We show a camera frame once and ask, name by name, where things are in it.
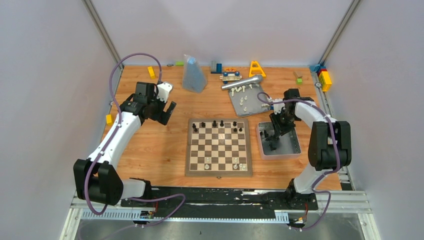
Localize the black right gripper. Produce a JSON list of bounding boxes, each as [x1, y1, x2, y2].
[[269, 109, 298, 138]]

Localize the grey tray white pieces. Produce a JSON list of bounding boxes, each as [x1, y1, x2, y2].
[[227, 83, 271, 117]]

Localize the wooden chess board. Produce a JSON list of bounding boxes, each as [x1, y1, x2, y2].
[[185, 118, 253, 177]]

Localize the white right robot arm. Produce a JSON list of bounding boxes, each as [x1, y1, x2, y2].
[[266, 88, 352, 209]]

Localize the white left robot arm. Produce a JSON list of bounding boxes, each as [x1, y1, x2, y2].
[[73, 82, 177, 207]]

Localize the pile of black chess pieces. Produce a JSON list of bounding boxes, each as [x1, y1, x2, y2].
[[259, 130, 280, 151]]

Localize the grey tray black pieces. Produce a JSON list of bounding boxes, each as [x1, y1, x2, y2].
[[256, 122, 302, 160]]

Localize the clear blue plastic bag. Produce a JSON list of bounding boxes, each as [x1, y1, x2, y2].
[[182, 54, 208, 94]]

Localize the yellow cube at left edge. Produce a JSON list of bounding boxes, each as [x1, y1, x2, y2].
[[105, 114, 115, 126]]

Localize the silver metal cylinder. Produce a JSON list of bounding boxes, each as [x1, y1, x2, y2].
[[221, 74, 264, 91]]

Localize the yellow triangular toy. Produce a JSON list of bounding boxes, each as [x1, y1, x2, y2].
[[248, 60, 267, 78]]

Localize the stacked coloured duplo blocks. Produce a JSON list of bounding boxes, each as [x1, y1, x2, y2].
[[309, 64, 332, 92]]

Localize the blue grey lego block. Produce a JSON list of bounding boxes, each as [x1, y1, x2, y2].
[[210, 61, 223, 75]]

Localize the blue white toy car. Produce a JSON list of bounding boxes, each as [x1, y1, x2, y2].
[[219, 67, 242, 84]]

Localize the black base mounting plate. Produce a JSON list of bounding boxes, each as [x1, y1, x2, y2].
[[120, 186, 318, 219]]

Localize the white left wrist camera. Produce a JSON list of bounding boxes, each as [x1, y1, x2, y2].
[[156, 81, 174, 103]]

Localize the yellow block by wall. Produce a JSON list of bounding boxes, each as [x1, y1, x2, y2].
[[147, 66, 157, 80]]

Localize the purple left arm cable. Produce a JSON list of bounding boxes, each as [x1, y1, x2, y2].
[[83, 52, 186, 228]]

